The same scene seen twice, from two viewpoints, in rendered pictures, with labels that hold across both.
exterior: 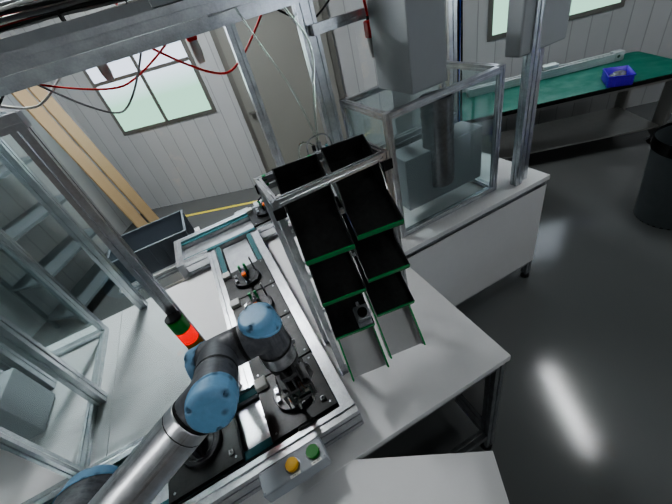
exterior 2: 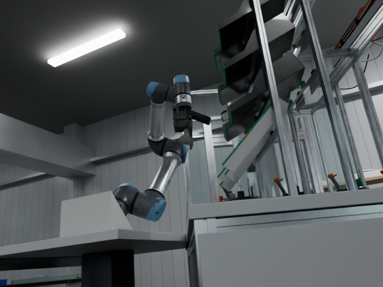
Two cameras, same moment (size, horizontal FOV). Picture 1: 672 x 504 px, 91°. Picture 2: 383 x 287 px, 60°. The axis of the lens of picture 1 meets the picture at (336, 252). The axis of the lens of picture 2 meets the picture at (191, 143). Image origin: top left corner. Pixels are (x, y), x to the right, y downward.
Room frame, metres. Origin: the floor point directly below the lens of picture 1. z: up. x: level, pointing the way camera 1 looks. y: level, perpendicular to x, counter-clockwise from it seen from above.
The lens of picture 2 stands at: (0.77, -1.16, 0.74)
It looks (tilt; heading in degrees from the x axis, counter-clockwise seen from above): 20 degrees up; 102
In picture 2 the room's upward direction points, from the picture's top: 5 degrees counter-clockwise
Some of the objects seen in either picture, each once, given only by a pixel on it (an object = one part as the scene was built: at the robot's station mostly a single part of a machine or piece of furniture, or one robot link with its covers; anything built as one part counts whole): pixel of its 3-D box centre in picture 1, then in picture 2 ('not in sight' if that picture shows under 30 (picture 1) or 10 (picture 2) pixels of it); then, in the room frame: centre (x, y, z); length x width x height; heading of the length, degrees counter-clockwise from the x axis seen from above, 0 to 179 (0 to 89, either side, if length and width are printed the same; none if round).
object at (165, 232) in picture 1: (155, 245); not in sight; (2.47, 1.43, 0.73); 0.62 x 0.42 x 0.23; 105
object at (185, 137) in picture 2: not in sight; (186, 138); (0.46, 0.17, 1.27); 0.06 x 0.03 x 0.09; 15
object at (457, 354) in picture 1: (271, 329); (350, 224); (1.09, 0.41, 0.84); 1.50 x 1.41 x 0.03; 105
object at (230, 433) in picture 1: (203, 445); not in sight; (0.57, 0.62, 0.96); 0.24 x 0.24 x 0.02; 15
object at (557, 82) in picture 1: (537, 117); not in sight; (3.27, -2.52, 0.43); 2.32 x 0.92 x 0.85; 78
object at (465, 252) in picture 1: (441, 242); not in sight; (1.79, -0.75, 0.43); 1.11 x 0.68 x 0.86; 105
